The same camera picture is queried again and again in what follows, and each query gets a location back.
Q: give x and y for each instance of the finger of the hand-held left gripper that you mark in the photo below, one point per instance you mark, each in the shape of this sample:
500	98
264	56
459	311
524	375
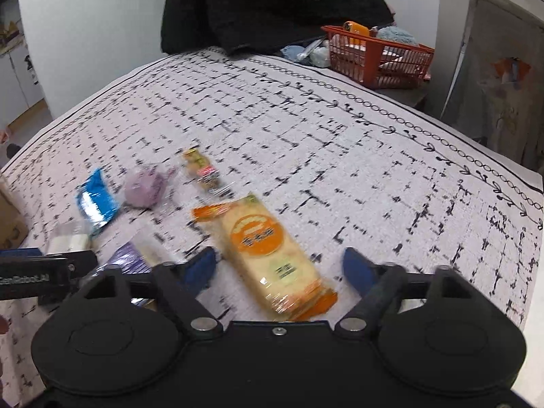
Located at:
19	252

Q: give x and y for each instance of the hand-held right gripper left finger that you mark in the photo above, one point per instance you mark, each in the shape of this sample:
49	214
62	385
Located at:
199	270

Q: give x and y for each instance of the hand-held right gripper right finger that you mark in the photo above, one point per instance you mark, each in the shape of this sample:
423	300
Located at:
357	270

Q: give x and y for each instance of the cardboard box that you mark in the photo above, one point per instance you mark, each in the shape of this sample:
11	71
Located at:
10	221

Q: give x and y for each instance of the black white snack packet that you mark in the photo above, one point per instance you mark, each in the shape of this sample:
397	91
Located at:
70	240

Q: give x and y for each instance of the orange cracker packet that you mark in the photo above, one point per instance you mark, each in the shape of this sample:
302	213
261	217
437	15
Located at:
263	246

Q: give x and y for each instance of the purple white long packet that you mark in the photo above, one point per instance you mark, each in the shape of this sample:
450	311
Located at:
127	259

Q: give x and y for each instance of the blue foil snack packet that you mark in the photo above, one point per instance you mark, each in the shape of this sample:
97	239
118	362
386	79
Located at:
95	204

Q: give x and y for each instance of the small brown candy packet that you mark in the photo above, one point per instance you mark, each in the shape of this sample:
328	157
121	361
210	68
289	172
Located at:
202	170

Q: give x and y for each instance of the purple round snack pouch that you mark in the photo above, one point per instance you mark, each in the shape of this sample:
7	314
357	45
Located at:
142	187

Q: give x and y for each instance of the white kitchen cabinet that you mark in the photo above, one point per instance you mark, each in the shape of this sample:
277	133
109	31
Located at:
17	89

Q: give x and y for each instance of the black spray bottle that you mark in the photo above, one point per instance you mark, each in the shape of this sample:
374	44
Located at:
30	69

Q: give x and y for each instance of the red plastic basket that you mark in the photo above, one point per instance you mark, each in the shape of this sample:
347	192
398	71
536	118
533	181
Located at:
369	63

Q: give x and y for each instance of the teal fluffy item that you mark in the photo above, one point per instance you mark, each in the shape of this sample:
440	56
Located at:
397	35

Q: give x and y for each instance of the orange item in basket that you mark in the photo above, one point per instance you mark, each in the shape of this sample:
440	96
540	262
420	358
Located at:
356	29

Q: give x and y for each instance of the black clothes pile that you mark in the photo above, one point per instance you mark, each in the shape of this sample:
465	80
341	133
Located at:
272	4

